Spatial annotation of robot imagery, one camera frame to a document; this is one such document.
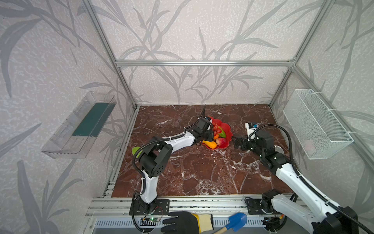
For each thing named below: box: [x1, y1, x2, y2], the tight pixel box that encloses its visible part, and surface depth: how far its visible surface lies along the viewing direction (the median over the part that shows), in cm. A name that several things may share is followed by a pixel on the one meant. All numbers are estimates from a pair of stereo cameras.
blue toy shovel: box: [225, 212, 248, 233], surface depth 72 cm
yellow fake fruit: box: [202, 139, 218, 149], surface depth 93 cm
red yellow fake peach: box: [215, 137, 226, 146], surface depth 96 cm
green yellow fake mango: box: [218, 126, 226, 138], surface depth 101 cm
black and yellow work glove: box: [160, 211, 214, 234], surface depth 70 cm
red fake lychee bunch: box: [212, 123, 222, 137], surface depth 97 cm
